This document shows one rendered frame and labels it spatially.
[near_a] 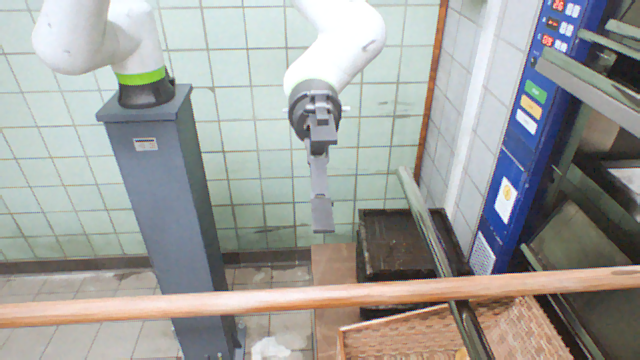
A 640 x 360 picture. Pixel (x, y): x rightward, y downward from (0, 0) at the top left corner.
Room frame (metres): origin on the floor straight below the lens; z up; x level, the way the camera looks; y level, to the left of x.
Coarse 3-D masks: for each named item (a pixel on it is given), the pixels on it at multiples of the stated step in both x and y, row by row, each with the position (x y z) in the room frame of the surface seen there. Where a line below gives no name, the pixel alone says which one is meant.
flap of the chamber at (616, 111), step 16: (544, 64) 0.68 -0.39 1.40; (592, 64) 0.70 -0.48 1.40; (560, 80) 0.62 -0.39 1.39; (576, 80) 0.59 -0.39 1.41; (624, 80) 0.62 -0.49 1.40; (576, 96) 0.57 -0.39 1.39; (592, 96) 0.55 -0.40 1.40; (608, 96) 0.52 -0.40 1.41; (608, 112) 0.50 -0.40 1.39; (624, 112) 0.48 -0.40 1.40
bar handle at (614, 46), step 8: (584, 32) 0.68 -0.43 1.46; (592, 32) 0.66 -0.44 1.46; (592, 40) 0.65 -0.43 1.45; (600, 40) 0.63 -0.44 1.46; (608, 40) 0.62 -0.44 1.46; (616, 40) 0.61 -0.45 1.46; (608, 48) 0.61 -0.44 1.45; (616, 48) 0.59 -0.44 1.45; (624, 48) 0.58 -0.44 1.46; (632, 48) 0.57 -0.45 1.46; (616, 56) 0.59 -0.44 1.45; (624, 56) 0.58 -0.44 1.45; (632, 56) 0.56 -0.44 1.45; (608, 64) 0.59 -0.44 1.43; (616, 64) 0.59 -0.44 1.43; (608, 72) 0.59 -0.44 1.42; (616, 72) 0.59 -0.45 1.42
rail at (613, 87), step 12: (552, 48) 0.68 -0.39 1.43; (552, 60) 0.67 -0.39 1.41; (564, 60) 0.64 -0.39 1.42; (576, 60) 0.62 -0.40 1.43; (576, 72) 0.60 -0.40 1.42; (588, 72) 0.58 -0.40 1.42; (600, 72) 0.56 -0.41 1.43; (600, 84) 0.54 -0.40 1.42; (612, 84) 0.52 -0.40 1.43; (624, 84) 0.52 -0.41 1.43; (612, 96) 0.51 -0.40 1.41; (624, 96) 0.50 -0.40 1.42; (636, 96) 0.48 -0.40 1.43; (636, 108) 0.47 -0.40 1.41
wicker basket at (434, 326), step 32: (384, 320) 0.63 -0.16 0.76; (416, 320) 0.64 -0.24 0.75; (448, 320) 0.64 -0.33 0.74; (480, 320) 0.65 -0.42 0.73; (512, 320) 0.62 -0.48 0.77; (544, 320) 0.56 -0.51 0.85; (352, 352) 0.63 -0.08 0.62; (384, 352) 0.63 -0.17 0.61; (416, 352) 0.64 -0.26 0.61; (448, 352) 0.64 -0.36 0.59; (512, 352) 0.57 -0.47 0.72; (544, 352) 0.51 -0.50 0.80
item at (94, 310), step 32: (288, 288) 0.36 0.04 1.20; (320, 288) 0.36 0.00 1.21; (352, 288) 0.35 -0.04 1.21; (384, 288) 0.35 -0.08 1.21; (416, 288) 0.36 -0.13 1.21; (448, 288) 0.36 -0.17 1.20; (480, 288) 0.36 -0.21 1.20; (512, 288) 0.36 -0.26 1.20; (544, 288) 0.36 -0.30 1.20; (576, 288) 0.36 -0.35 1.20; (608, 288) 0.37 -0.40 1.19; (0, 320) 0.31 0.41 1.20; (32, 320) 0.31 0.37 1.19; (64, 320) 0.31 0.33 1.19; (96, 320) 0.32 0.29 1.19; (128, 320) 0.32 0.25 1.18
